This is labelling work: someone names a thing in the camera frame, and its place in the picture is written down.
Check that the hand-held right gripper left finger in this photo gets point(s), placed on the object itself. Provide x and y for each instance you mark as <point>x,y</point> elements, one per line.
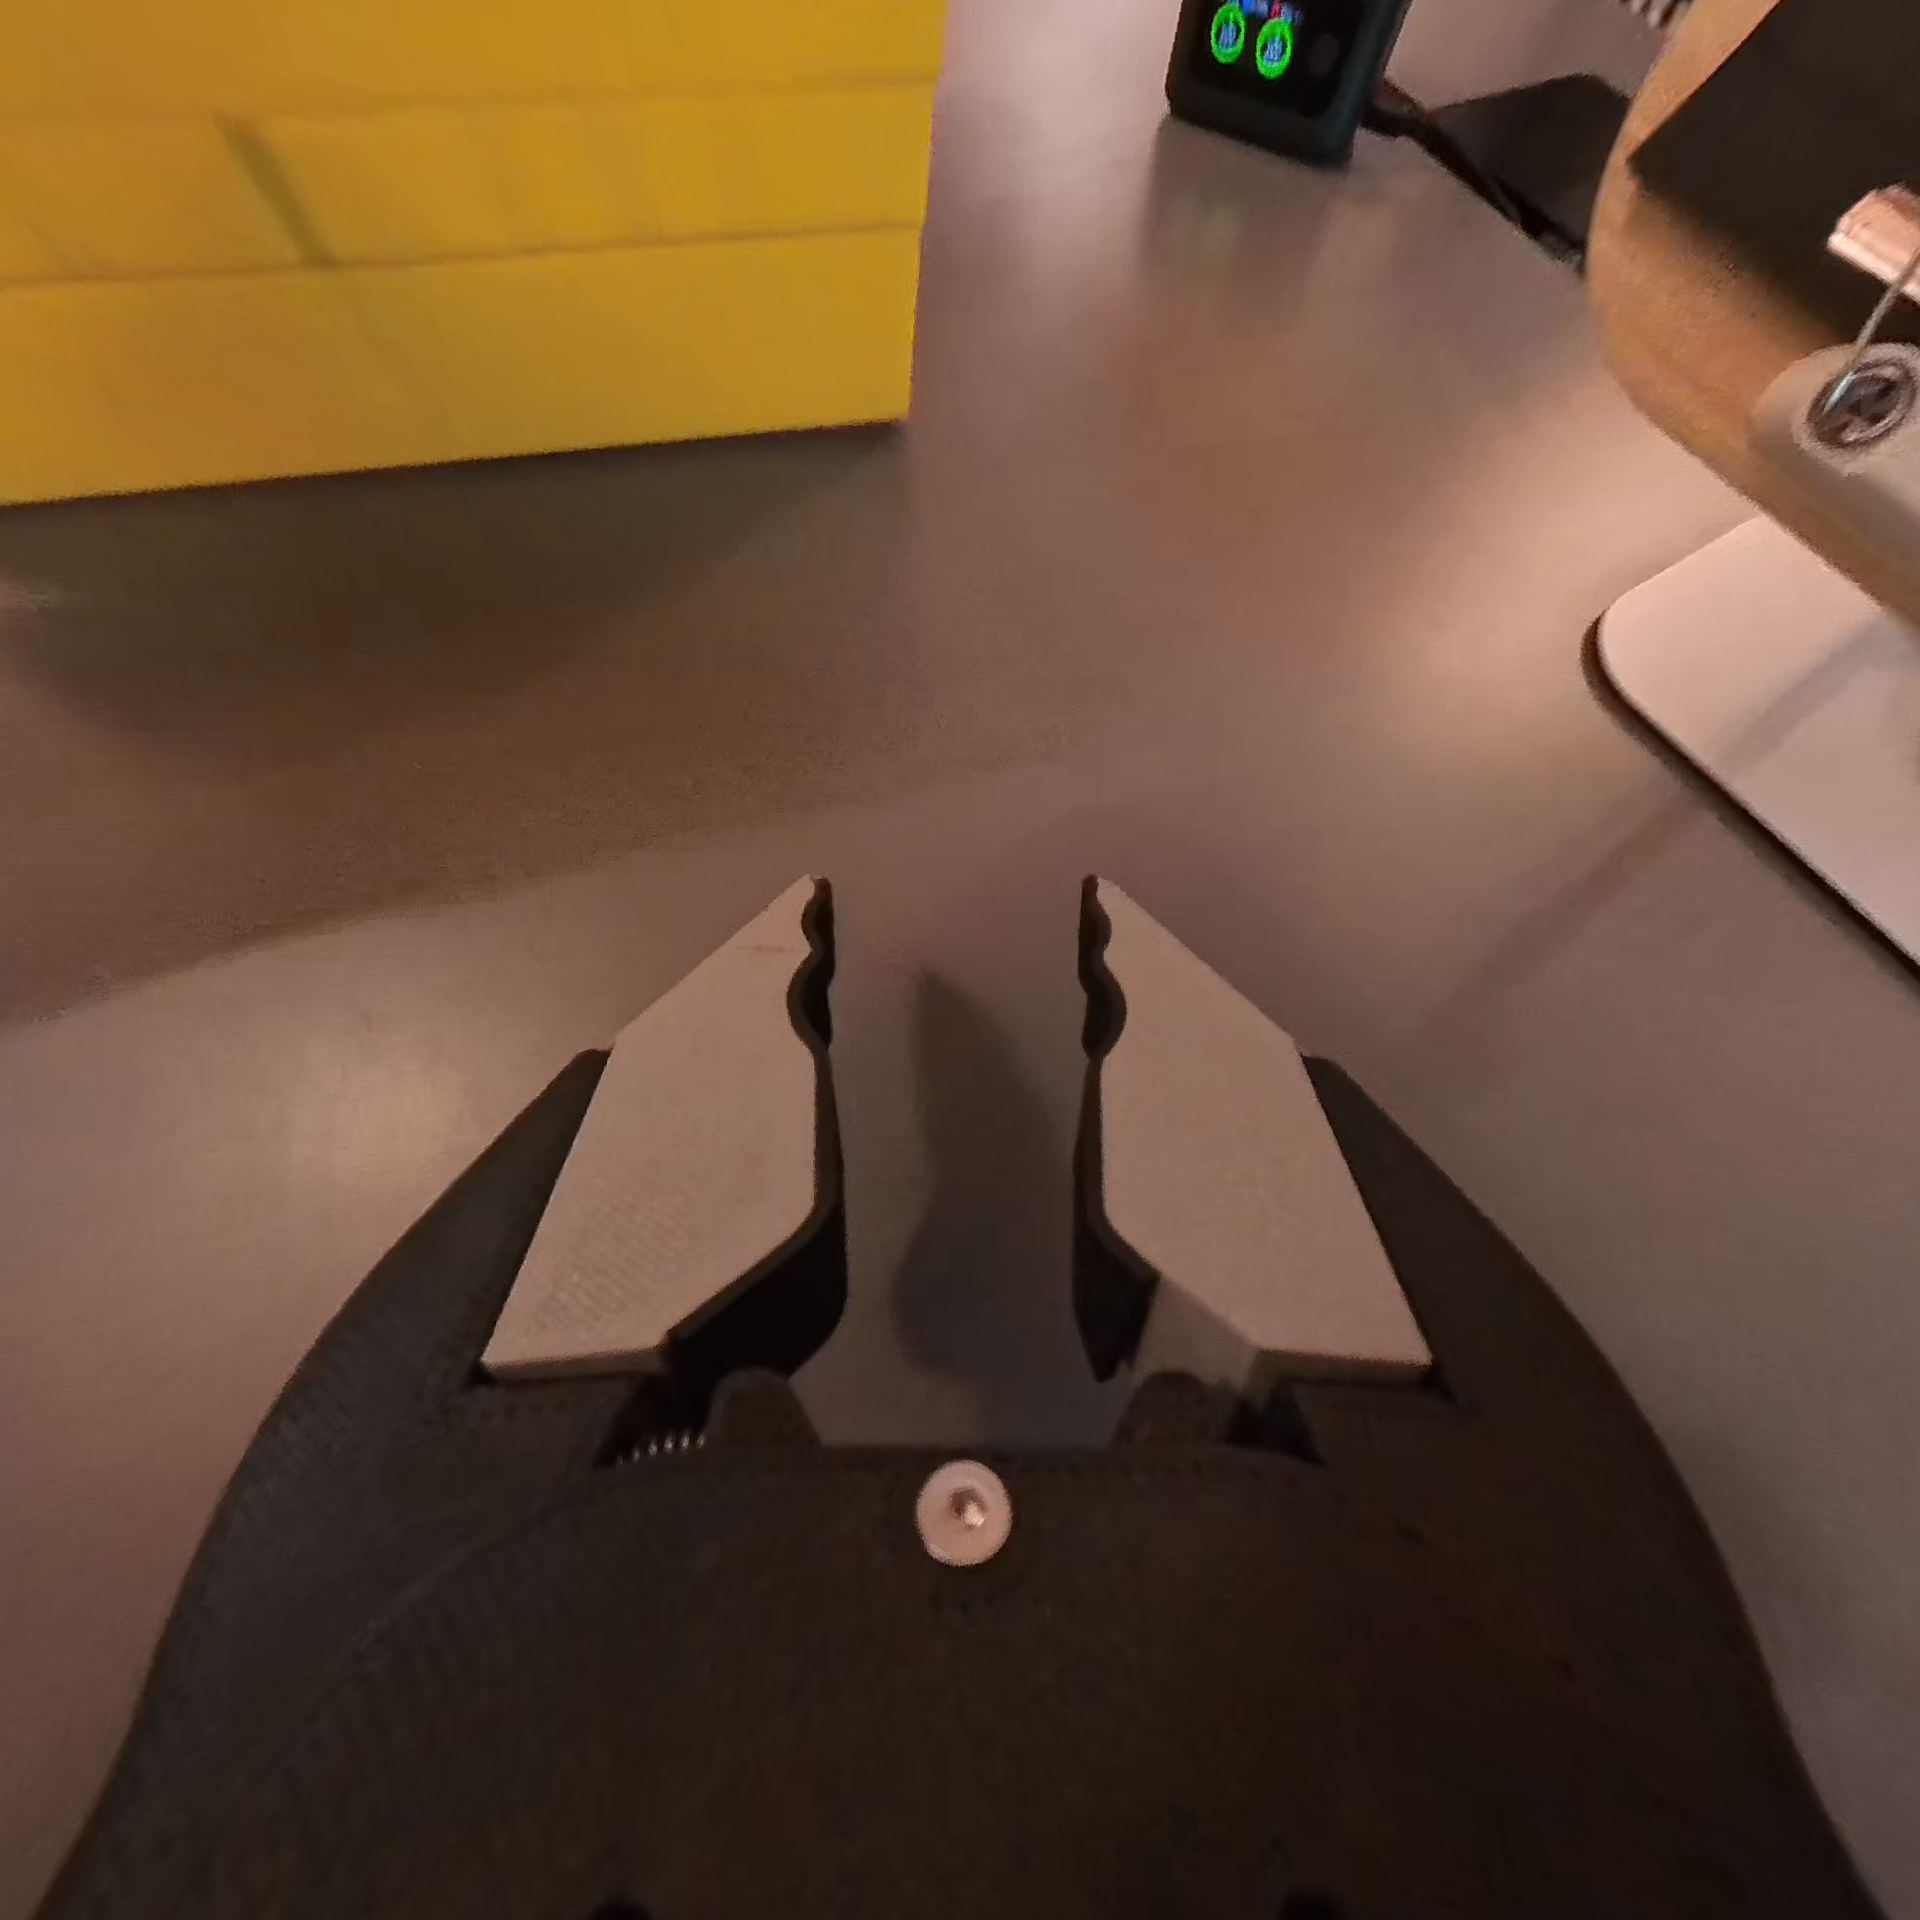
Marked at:
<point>674,1185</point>

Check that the thin metal rod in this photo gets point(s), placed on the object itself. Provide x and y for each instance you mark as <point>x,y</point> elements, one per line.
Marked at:
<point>1882,232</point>

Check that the black block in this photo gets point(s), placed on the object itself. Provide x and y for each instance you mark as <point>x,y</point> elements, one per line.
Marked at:
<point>1754,104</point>

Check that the yellow box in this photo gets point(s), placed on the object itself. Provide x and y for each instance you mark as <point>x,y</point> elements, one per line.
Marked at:
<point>451,224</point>

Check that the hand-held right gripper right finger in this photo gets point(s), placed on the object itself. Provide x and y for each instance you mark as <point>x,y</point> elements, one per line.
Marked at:
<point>1244,1185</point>

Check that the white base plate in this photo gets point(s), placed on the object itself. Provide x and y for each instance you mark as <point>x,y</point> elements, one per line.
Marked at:
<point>1771,690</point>

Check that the white clamp with screw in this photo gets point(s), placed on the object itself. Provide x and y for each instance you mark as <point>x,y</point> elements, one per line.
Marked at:
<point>1853,403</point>

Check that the small display device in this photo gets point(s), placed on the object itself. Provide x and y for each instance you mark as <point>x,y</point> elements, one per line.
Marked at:
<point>1328,112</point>

